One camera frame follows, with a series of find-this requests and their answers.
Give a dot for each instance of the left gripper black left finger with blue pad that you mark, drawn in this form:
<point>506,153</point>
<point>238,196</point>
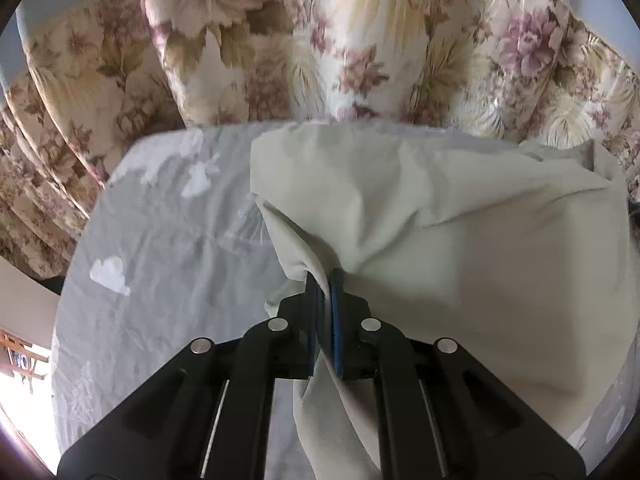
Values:
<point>206,413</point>

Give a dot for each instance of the grey patterned bed sheet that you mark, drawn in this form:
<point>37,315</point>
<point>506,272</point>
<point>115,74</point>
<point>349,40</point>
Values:
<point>175,250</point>

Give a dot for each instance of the pale green garment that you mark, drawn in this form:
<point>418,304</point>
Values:
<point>522,253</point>

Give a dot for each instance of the floral curtain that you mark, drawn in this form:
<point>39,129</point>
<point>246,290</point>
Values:
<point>83,80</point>

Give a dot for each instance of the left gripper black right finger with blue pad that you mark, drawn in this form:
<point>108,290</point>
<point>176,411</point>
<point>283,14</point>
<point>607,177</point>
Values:
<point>441,413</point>

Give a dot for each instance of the wooden chair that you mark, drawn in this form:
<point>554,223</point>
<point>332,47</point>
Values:
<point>18,357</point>

